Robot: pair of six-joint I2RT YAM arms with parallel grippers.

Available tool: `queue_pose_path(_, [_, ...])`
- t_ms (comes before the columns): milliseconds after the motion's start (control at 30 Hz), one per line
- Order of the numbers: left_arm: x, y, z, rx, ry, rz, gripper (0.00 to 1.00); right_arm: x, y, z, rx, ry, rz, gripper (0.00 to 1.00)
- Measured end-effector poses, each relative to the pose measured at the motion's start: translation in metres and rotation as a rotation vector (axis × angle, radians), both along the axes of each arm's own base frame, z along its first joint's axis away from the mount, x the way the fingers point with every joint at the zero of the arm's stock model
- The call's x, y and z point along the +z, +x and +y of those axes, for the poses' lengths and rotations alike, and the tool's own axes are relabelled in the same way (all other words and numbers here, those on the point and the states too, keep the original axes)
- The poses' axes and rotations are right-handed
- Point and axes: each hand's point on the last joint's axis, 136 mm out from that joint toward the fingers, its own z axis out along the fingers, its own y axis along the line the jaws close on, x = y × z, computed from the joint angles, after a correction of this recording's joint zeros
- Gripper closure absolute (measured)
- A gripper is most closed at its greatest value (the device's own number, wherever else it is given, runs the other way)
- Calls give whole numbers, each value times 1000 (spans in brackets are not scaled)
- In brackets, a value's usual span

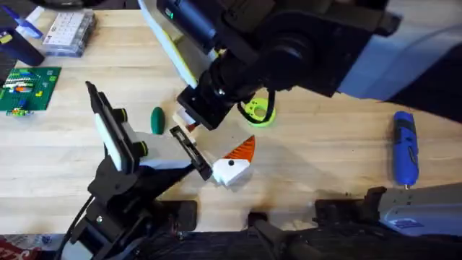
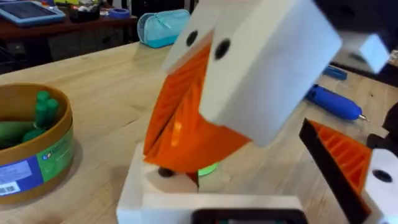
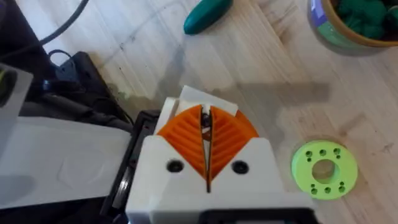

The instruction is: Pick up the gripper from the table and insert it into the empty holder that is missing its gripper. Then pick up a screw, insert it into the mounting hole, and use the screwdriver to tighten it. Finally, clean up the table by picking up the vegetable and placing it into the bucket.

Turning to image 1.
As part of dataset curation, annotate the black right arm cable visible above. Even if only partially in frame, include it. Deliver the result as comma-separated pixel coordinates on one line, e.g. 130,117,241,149
236,89,277,125

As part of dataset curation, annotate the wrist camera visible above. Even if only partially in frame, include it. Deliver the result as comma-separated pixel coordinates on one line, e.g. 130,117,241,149
156,0,218,56
111,106,149,160

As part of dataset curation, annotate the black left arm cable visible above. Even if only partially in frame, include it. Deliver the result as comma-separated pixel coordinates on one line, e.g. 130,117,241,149
53,194,96,260

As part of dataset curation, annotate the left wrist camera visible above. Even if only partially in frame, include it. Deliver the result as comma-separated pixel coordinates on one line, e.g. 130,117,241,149
111,106,149,160

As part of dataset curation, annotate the right wrist upright plate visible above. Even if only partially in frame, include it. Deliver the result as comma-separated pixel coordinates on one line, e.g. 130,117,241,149
138,0,200,90

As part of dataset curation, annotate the dark blue cylinder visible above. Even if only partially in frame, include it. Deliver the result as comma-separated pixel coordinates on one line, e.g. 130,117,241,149
0,27,46,68

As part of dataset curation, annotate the clear plastic parts box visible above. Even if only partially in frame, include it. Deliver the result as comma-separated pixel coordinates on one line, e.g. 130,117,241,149
42,9,97,59

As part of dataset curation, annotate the green disc with holes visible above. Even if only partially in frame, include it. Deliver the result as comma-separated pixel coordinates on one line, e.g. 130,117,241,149
243,96,277,128

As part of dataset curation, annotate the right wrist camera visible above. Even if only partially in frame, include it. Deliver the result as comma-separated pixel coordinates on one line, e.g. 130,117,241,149
156,0,218,56

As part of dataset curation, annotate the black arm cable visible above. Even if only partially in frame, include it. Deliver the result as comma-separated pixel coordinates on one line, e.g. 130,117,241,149
236,89,277,125
53,194,96,260

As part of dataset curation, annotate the left wrist upright plate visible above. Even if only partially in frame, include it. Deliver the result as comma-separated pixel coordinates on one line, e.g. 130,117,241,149
84,80,135,175

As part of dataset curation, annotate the blue and white tool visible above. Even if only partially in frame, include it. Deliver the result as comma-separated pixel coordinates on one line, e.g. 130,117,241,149
0,4,45,40

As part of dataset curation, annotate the green vegetable toy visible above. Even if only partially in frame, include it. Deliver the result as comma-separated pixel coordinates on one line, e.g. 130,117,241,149
149,105,166,136

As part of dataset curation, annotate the red printed bag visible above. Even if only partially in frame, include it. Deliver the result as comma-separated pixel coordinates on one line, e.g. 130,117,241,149
0,234,55,260

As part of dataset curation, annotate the blue electric screwdriver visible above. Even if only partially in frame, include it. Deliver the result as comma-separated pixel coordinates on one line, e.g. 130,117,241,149
392,110,420,191

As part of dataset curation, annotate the green board with toy blocks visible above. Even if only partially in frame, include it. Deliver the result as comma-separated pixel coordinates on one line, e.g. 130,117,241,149
0,66,63,118

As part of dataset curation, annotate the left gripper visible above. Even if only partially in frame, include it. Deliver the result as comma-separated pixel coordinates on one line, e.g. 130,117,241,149
87,109,257,217

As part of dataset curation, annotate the wrist upright plate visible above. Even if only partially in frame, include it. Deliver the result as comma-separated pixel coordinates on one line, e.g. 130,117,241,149
138,0,200,90
84,80,135,175

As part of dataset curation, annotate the black rail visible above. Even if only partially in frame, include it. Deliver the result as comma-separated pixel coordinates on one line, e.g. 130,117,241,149
136,212,462,260

